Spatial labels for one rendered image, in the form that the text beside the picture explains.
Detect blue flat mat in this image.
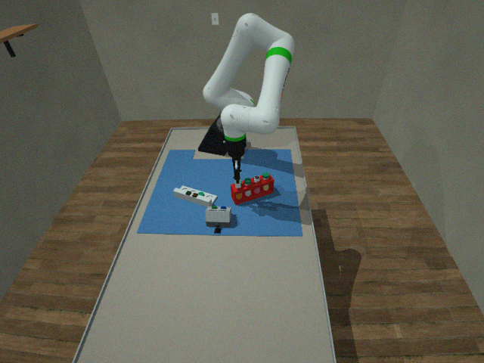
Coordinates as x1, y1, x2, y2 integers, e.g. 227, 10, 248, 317
137, 149, 303, 237

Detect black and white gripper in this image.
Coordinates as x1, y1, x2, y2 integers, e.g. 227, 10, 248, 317
228, 149, 244, 188

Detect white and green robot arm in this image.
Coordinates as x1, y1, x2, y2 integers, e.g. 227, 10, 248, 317
203, 13, 295, 151

